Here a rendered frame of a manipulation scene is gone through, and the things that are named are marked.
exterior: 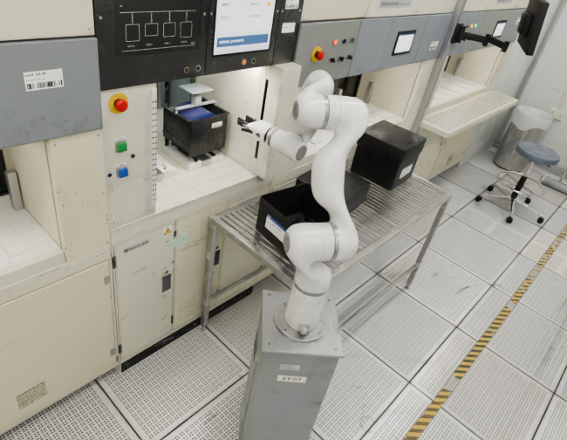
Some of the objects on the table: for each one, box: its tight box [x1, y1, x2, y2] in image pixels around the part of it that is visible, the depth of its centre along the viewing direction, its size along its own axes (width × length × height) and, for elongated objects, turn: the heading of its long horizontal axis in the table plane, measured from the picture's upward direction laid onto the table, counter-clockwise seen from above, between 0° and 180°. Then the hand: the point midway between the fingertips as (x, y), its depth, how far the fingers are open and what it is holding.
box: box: [350, 120, 427, 191], centre depth 256 cm, size 29×29×25 cm
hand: (245, 120), depth 186 cm, fingers open, 4 cm apart
